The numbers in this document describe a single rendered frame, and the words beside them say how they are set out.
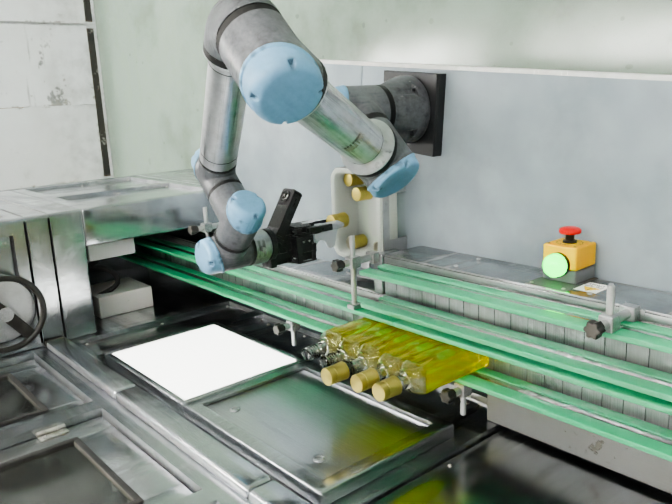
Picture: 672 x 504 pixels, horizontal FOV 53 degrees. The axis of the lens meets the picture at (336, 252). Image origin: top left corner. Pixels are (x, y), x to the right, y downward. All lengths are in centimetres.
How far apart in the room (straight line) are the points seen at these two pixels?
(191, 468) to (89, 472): 21
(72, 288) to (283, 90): 123
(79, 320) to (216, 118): 103
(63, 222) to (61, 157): 291
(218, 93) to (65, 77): 379
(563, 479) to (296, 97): 80
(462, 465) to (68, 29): 422
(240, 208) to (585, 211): 65
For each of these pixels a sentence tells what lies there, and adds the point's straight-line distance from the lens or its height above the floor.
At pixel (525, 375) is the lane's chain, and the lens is 137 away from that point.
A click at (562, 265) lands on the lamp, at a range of 130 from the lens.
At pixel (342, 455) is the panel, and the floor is 121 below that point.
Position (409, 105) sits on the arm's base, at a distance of 151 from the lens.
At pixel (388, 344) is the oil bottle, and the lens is 136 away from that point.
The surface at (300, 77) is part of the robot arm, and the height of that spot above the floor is 130.
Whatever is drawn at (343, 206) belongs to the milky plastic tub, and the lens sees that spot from 172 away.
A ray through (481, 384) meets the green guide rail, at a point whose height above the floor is 96.
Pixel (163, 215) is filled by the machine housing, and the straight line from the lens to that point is 218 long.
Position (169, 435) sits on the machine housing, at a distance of 144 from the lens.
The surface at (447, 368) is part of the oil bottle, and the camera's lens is 131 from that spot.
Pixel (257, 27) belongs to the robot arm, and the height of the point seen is 133.
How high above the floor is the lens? 192
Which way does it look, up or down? 39 degrees down
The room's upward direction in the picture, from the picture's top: 103 degrees counter-clockwise
